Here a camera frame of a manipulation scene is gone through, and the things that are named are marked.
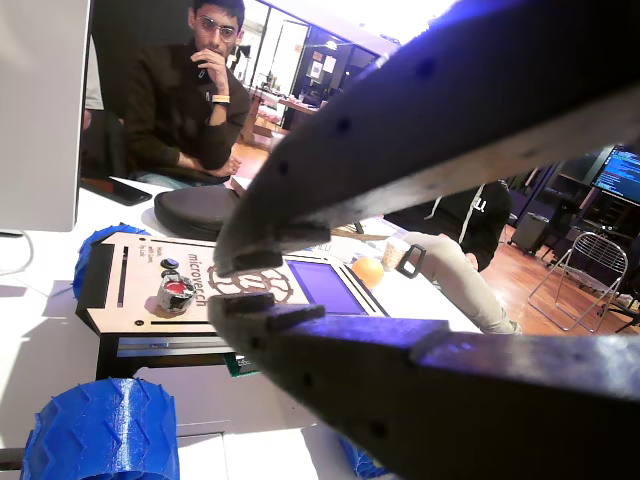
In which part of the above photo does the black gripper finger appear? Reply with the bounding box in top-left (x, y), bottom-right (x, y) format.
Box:
top-left (207, 293), bottom-right (640, 480)
top-left (213, 0), bottom-right (640, 278)

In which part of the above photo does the man's right forearm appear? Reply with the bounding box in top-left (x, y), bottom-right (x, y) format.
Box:
top-left (149, 144), bottom-right (224, 179)

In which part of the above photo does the man's left forearm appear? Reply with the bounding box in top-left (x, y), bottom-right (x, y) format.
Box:
top-left (202, 99), bottom-right (251, 171)

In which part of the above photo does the man's right hand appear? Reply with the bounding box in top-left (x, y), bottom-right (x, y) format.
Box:
top-left (217, 155), bottom-right (244, 179)

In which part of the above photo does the man's left hand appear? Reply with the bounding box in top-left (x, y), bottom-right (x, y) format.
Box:
top-left (191, 47), bottom-right (232, 96)

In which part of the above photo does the blue ribbed rover wheel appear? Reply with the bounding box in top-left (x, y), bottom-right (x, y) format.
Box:
top-left (22, 377), bottom-right (180, 480)
top-left (338, 433), bottom-right (392, 480)
top-left (73, 224), bottom-right (151, 301)

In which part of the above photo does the person in black hoodie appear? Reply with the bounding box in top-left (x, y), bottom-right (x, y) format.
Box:
top-left (384, 179), bottom-right (524, 335)

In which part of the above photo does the brown wooden board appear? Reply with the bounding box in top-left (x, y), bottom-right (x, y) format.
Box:
top-left (329, 217), bottom-right (396, 242)

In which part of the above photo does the patterned paper cup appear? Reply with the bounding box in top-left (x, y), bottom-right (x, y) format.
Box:
top-left (382, 238), bottom-right (412, 271)

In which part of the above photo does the white SUNLU box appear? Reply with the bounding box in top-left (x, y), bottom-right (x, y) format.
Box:
top-left (287, 233), bottom-right (389, 265)

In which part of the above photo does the orange fruit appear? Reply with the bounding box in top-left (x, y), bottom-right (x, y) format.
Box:
top-left (351, 255), bottom-right (386, 289)

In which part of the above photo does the grey trash bin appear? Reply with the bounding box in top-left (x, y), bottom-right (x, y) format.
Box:
top-left (510, 211), bottom-right (551, 257)

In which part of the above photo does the metal folding chair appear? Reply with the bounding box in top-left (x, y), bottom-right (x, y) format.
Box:
top-left (527, 230), bottom-right (630, 334)

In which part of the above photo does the black round zip case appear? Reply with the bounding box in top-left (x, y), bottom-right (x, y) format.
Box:
top-left (153, 185), bottom-right (241, 242)

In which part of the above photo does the lit display screen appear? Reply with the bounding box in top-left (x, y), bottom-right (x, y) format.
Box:
top-left (589, 144), bottom-right (640, 206)

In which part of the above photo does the man in dark sweater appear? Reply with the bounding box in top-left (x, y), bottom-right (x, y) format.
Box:
top-left (122, 0), bottom-right (251, 189)

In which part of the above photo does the black smartphone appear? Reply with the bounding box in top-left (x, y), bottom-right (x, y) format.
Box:
top-left (79, 177), bottom-right (154, 207)

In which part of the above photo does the white computer monitor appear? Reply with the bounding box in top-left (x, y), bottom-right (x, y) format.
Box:
top-left (0, 0), bottom-right (94, 234)

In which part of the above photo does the black printed bracket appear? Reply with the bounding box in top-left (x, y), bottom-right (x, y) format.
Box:
top-left (394, 243), bottom-right (428, 277)

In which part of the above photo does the white monitor cable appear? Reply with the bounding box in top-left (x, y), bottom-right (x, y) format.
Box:
top-left (0, 228), bottom-right (35, 277)

